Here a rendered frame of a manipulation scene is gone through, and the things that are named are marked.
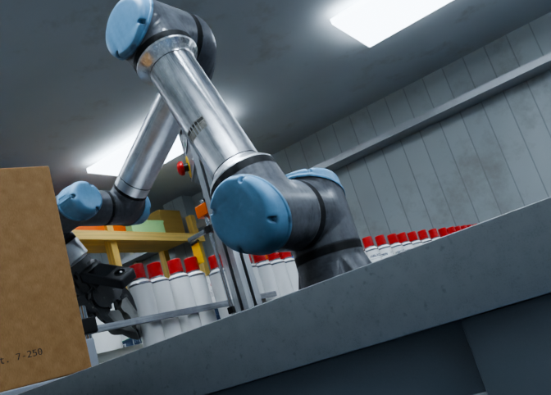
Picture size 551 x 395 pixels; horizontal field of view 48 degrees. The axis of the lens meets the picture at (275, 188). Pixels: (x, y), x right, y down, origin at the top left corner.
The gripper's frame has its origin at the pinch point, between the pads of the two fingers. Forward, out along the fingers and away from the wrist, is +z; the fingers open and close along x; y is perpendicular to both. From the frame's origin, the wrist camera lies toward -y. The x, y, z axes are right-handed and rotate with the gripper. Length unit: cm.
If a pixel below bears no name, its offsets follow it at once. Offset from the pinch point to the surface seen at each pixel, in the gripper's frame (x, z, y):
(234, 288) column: -17.6, 5.9, -13.3
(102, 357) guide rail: 7.8, -0.9, 3.7
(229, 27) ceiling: -258, -68, 111
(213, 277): -26.4, 4.1, 0.0
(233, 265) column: -20.1, 1.6, -15.1
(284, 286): -42.4, 19.9, -2.0
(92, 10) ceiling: -180, -113, 124
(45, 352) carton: 40, -17, -45
